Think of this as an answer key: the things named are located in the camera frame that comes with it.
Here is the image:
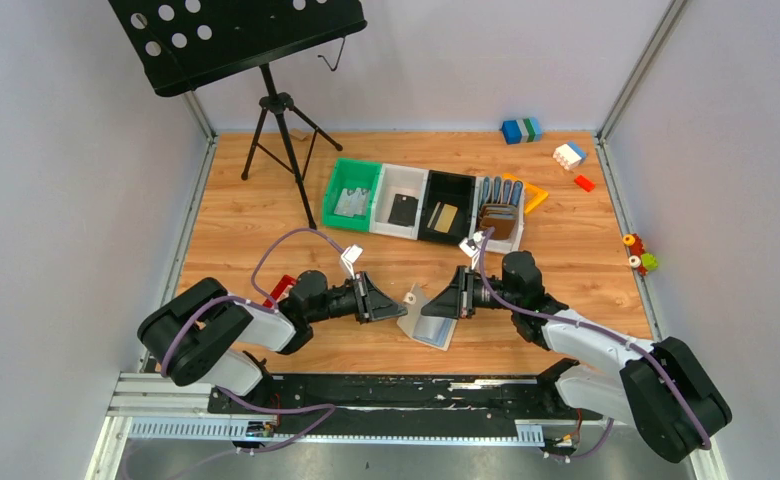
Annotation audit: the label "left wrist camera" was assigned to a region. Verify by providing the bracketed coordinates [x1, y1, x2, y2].
[339, 244, 363, 279]

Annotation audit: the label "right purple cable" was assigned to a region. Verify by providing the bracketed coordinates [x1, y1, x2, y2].
[477, 227, 713, 463]

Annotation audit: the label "white plastic bin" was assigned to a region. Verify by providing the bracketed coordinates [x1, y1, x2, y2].
[369, 163, 428, 240]

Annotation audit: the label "black music stand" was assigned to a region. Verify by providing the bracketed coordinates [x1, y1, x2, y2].
[109, 0, 368, 228]

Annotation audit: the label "colourful toy vehicle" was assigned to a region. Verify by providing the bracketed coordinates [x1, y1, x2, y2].
[622, 233, 659, 277]

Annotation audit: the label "blue card holders row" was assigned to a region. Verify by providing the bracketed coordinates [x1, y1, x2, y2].
[478, 176, 525, 208]

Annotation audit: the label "white bin with holders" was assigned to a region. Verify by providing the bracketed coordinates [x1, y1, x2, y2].
[467, 176, 526, 254]

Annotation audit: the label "blue green toy block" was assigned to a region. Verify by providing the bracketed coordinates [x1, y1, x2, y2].
[500, 117, 544, 145]

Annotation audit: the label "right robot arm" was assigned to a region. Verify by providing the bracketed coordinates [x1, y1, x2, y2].
[421, 251, 733, 463]

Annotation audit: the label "gold card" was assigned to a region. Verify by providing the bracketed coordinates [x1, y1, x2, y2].
[426, 202, 458, 233]

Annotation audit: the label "beige card holder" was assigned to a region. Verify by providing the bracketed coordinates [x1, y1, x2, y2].
[396, 284, 457, 351]

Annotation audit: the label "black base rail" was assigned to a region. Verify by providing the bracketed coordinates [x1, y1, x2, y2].
[244, 373, 605, 447]

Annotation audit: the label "orange toy frame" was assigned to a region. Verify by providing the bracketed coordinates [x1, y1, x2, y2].
[502, 173, 549, 214]

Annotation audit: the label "black plastic bin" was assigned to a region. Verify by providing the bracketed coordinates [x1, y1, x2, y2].
[417, 170, 476, 245]

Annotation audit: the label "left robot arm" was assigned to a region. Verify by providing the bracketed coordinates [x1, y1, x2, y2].
[137, 270, 407, 396]

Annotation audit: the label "red object under arm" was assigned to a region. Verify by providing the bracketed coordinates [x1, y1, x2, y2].
[263, 275, 296, 308]

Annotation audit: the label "black card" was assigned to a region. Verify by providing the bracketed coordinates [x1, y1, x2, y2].
[387, 194, 419, 227]

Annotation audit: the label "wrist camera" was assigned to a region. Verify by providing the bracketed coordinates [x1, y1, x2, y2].
[458, 230, 486, 270]
[339, 244, 363, 279]

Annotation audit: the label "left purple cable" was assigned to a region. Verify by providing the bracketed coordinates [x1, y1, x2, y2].
[159, 227, 346, 465]

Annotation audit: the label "brown card holder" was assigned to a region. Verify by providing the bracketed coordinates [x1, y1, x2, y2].
[477, 203, 519, 240]

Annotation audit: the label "green plastic bin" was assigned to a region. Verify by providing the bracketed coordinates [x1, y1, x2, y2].
[322, 158, 382, 232]

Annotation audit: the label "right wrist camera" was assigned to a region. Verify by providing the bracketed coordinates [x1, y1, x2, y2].
[458, 230, 486, 270]

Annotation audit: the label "purple cable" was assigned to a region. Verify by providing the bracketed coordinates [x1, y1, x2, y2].
[477, 227, 713, 463]
[159, 227, 346, 465]

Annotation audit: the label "white blue toy block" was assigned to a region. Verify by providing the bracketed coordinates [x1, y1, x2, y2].
[552, 141, 588, 171]

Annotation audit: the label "grey cards in green bin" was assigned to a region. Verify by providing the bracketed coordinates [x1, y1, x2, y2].
[334, 187, 371, 218]

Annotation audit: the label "red toy brick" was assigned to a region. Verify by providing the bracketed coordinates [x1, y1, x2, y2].
[574, 175, 596, 193]

